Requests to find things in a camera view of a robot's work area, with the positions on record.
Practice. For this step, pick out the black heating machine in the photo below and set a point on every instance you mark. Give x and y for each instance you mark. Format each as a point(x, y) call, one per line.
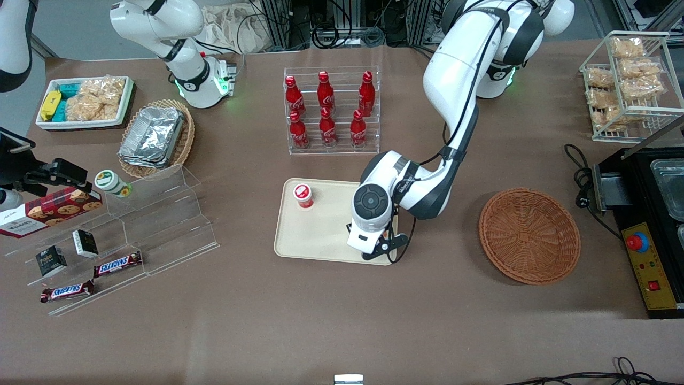
point(636, 198)

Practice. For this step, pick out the red cola bottle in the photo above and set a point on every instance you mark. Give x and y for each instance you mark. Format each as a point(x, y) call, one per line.
point(325, 93)
point(294, 99)
point(358, 132)
point(327, 131)
point(366, 96)
point(299, 133)

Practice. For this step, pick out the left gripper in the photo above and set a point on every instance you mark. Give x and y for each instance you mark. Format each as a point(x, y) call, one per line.
point(348, 226)

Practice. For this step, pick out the small silver edge bracket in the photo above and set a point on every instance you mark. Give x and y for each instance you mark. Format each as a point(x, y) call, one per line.
point(348, 379)

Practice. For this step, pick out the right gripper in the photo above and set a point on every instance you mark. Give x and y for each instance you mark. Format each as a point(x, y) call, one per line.
point(20, 169)

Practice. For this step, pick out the green lid yogurt cup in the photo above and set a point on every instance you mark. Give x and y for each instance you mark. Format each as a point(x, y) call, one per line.
point(109, 182)

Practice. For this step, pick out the clear acrylic bottle rack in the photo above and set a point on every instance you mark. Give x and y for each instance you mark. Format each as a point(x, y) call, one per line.
point(342, 149)

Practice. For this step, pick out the bagged fried bread snack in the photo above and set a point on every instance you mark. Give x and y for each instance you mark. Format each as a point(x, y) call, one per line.
point(609, 117)
point(641, 88)
point(601, 79)
point(630, 48)
point(641, 68)
point(604, 98)

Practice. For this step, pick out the beige crumpled cloth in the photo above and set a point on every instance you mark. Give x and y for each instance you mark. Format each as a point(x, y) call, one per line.
point(235, 29)

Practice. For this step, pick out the small black carton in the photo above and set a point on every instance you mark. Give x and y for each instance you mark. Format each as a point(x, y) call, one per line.
point(85, 243)
point(51, 261)

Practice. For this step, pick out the red lid yogurt cup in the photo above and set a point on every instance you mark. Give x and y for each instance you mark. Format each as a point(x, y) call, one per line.
point(303, 195)

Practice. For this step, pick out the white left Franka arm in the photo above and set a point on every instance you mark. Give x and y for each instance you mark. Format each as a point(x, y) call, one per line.
point(454, 69)

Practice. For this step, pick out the aluminium equipment rack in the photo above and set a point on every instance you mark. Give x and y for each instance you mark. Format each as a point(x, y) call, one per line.
point(291, 21)

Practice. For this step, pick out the oval tan wicker basket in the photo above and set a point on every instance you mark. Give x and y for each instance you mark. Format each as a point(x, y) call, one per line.
point(187, 133)

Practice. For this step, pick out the red rocker switch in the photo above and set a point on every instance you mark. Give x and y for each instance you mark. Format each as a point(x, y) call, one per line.
point(654, 285)

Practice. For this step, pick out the yellow control panel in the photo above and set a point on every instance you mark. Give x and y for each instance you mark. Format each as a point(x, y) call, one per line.
point(654, 267)

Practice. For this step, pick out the steel food pan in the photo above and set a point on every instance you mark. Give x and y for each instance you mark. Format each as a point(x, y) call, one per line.
point(670, 192)

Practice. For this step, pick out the white rectangular snack bin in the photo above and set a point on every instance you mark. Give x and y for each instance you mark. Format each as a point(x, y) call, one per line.
point(80, 124)

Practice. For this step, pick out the yellow snack pack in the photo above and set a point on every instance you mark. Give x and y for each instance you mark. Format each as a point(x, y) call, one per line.
point(50, 105)

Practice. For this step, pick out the teal snack pack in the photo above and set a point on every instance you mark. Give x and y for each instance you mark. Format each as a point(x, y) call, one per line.
point(61, 111)
point(69, 90)

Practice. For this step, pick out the clear acrylic step shelf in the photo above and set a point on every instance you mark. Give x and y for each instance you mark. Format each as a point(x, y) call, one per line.
point(171, 230)

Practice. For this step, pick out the beige plastic tray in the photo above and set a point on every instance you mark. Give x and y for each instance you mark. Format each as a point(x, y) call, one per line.
point(320, 235)

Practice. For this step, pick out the red tartan cookie box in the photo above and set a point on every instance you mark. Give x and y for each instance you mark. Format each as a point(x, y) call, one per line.
point(48, 211)

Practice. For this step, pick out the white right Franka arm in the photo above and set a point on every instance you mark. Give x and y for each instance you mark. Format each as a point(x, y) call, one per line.
point(187, 69)

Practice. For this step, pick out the Snickers chocolate bar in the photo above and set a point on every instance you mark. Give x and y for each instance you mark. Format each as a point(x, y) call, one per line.
point(67, 291)
point(117, 264)

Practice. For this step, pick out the clear bag of crackers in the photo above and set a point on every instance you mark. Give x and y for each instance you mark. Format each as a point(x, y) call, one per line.
point(96, 100)

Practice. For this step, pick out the round brown wicker basket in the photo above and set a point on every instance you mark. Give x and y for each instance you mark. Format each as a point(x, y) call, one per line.
point(529, 235)

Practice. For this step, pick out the stacked foil containers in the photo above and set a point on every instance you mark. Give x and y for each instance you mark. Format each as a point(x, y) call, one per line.
point(152, 136)

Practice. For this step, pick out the red emergency stop button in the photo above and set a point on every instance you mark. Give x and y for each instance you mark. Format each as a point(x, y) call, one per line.
point(637, 243)

